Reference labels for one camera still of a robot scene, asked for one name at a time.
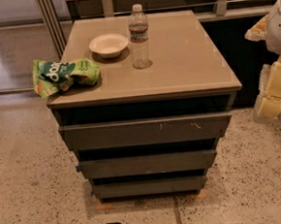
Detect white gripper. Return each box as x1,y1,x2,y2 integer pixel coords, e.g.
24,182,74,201
243,13,281,125

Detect grey drawer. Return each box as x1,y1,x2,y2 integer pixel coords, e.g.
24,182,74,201
77,150,217,178
59,112,232,150
92,176,207,200

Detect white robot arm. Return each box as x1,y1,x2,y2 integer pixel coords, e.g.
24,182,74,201
244,0,281,124

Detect grey drawer cabinet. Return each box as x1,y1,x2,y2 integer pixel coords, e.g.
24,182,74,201
39,5,252,207

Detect grey bottom drawer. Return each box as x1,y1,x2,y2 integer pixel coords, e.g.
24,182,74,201
92,176,207,200

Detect grey top drawer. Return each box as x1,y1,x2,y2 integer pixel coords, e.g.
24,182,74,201
59,112,232,150

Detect clear plastic water bottle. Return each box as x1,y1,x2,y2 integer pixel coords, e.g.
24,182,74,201
128,4,150,69

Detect white bowl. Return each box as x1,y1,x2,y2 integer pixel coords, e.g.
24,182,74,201
89,33,128,58

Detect green chip bag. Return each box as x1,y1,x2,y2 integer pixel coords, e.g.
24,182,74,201
32,57,101,98

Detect metal railing frame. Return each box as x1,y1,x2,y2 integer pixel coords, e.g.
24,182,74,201
45,0,276,45

